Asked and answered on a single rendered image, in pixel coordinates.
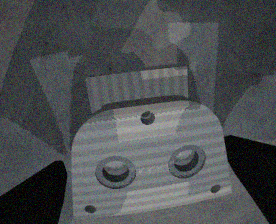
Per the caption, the grey metal plate with two round holes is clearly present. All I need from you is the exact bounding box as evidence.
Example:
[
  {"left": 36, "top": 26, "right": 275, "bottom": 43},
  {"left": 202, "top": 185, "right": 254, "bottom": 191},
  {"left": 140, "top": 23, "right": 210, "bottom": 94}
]
[{"left": 71, "top": 95, "right": 232, "bottom": 220}]

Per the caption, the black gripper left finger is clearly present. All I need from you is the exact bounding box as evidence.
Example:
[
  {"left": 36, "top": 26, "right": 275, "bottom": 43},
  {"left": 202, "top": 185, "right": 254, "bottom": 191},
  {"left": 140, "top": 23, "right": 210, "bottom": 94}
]
[{"left": 0, "top": 160, "right": 67, "bottom": 224}]

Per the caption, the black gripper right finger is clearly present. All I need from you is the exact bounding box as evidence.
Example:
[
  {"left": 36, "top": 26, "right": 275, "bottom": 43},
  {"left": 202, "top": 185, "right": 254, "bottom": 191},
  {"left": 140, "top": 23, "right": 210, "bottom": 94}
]
[{"left": 224, "top": 136, "right": 276, "bottom": 224}]

